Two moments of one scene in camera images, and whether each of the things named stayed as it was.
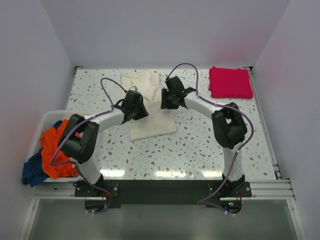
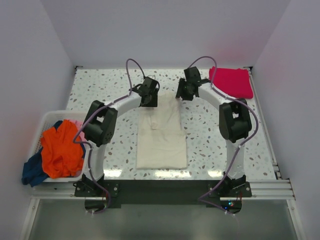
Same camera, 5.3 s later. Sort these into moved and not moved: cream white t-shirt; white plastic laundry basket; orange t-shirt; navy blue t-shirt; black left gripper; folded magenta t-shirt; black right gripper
Moved: cream white t-shirt; black left gripper; black right gripper
Not moved: navy blue t-shirt; white plastic laundry basket; orange t-shirt; folded magenta t-shirt
